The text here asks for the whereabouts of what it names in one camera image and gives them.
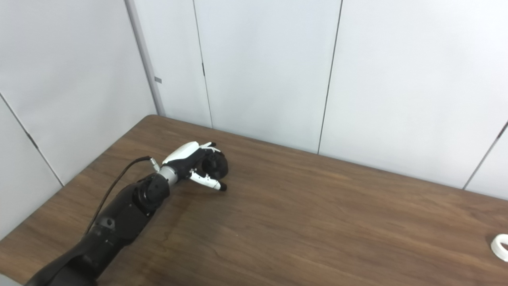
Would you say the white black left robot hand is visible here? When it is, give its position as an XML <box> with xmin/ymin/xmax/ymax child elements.
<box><xmin>158</xmin><ymin>141</ymin><xmax>227</xmax><ymax>192</ymax></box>

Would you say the round black part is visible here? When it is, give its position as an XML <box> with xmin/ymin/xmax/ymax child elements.
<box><xmin>200</xmin><ymin>151</ymin><xmax>229</xmax><ymax>180</ymax></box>

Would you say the white ring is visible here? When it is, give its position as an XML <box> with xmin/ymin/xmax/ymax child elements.
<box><xmin>491</xmin><ymin>234</ymin><xmax>508</xmax><ymax>262</ymax></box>

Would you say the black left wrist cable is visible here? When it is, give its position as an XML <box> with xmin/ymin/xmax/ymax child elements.
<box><xmin>85</xmin><ymin>156</ymin><xmax>160</xmax><ymax>235</ymax></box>

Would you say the gray wall post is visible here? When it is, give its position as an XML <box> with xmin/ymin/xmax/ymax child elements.
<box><xmin>124</xmin><ymin>0</ymin><xmax>165</xmax><ymax>116</ymax></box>

